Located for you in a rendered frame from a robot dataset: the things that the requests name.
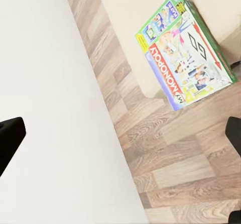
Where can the bed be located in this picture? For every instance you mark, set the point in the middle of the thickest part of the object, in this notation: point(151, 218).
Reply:
point(222, 18)

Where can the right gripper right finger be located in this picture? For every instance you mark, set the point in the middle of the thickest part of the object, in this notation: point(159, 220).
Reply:
point(233, 132)

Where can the board game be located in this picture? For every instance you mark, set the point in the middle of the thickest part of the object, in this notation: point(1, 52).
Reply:
point(183, 54)

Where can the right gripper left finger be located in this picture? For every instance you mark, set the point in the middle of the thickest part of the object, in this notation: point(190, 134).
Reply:
point(12, 133)

